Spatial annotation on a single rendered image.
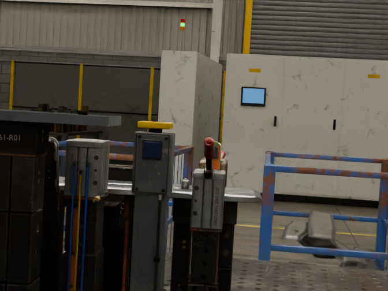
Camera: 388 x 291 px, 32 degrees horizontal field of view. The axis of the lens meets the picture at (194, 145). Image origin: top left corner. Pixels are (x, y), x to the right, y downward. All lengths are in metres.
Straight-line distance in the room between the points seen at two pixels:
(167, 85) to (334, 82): 2.28
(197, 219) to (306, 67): 7.99
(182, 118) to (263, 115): 1.12
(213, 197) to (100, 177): 0.24
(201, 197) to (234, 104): 7.94
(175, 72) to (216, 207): 8.04
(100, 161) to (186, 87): 7.97
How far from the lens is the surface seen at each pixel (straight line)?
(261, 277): 2.04
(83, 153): 1.39
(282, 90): 9.29
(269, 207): 3.23
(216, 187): 1.37
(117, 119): 1.28
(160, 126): 1.21
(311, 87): 9.30
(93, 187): 1.40
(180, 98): 9.35
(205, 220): 1.38
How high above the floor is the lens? 1.19
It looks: 3 degrees down
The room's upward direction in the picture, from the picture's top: 3 degrees clockwise
